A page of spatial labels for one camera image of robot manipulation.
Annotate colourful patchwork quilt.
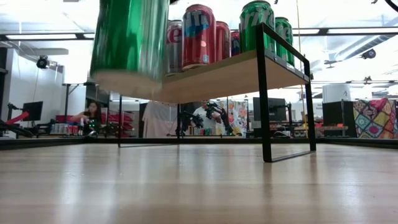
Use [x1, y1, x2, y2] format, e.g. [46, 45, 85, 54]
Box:
[353, 98, 398, 140]

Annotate red machine part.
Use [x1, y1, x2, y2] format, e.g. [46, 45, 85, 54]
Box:
[0, 111, 30, 128]

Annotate white round container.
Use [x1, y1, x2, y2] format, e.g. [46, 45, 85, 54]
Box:
[322, 83, 351, 103]

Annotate red Fanta can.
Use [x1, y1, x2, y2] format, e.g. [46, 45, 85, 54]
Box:
[215, 21, 232, 62]
[230, 30, 241, 57]
[182, 3, 217, 70]

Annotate black computer monitor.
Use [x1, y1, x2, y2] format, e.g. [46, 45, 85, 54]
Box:
[252, 97, 287, 123]

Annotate small black monitor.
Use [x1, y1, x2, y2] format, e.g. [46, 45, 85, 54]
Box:
[21, 101, 44, 122]

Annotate black tall table frame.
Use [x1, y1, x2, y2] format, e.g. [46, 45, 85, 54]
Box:
[62, 82, 94, 124]

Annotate red box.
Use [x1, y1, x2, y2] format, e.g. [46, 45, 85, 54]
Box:
[55, 114, 75, 124]

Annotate green Sprite can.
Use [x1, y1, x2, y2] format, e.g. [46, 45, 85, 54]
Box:
[90, 0, 171, 100]
[238, 0, 277, 54]
[274, 16, 295, 67]

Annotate long ceiling light rail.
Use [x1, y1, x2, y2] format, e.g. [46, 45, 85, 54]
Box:
[0, 27, 398, 41]

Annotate grey ceiling duct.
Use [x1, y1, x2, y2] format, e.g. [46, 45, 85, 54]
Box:
[334, 34, 398, 62]

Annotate wooden shelf black metal frame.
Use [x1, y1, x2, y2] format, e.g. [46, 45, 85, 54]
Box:
[118, 22, 317, 164]

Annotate black background cabinet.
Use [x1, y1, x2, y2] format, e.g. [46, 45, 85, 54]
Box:
[322, 100, 355, 138]

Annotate person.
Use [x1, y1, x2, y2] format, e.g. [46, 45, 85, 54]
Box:
[192, 100, 224, 136]
[70, 101, 103, 136]

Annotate white curtain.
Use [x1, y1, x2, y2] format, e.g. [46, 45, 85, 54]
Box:
[142, 101, 178, 139]

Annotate black curved hose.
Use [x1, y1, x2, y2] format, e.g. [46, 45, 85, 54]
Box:
[0, 123, 35, 139]

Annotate silver Diet Coke can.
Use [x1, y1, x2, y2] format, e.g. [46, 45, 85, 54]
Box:
[164, 19, 184, 77]

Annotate red stacked bins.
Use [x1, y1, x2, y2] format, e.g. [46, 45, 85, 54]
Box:
[107, 111, 136, 138]

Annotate floral printed banner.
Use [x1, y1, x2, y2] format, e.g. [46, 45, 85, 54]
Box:
[228, 100, 249, 137]

